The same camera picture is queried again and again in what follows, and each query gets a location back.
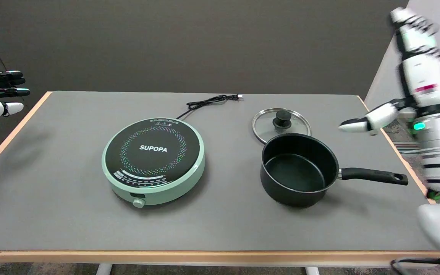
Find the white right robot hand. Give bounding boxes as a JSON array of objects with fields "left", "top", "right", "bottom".
[{"left": 338, "top": 7, "right": 440, "bottom": 136}]

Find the black soup pot with handle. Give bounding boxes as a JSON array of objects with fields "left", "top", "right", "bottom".
[{"left": 260, "top": 133, "right": 409, "bottom": 209}]

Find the striped floor vent grille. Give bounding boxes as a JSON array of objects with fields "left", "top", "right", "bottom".
[{"left": 394, "top": 142, "right": 422, "bottom": 155}]

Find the glass lid with black knob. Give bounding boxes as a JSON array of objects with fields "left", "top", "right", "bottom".
[{"left": 252, "top": 108, "right": 312, "bottom": 145}]

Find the green round induction cooker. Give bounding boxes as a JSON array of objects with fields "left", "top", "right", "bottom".
[{"left": 102, "top": 117, "right": 206, "bottom": 209}]

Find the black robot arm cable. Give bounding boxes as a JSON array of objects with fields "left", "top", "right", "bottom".
[{"left": 391, "top": 258, "right": 440, "bottom": 268}]

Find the black power cord with plug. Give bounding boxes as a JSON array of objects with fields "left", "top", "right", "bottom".
[{"left": 176, "top": 94, "right": 243, "bottom": 120}]

